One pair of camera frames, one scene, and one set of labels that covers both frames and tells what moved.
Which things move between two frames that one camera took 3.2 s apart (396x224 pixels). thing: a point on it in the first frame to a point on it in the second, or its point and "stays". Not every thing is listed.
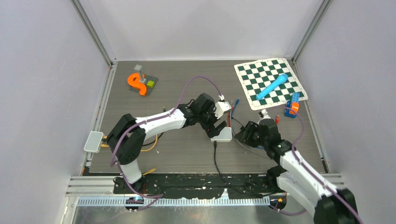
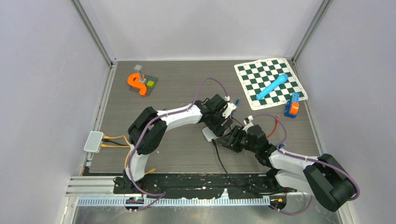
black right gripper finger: [247, 140] to [229, 145]
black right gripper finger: [245, 133] to [228, 140]
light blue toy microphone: [280, 80] stays
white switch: [93, 142] stays
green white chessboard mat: [256, 76] stays
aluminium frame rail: [89, 185] stays
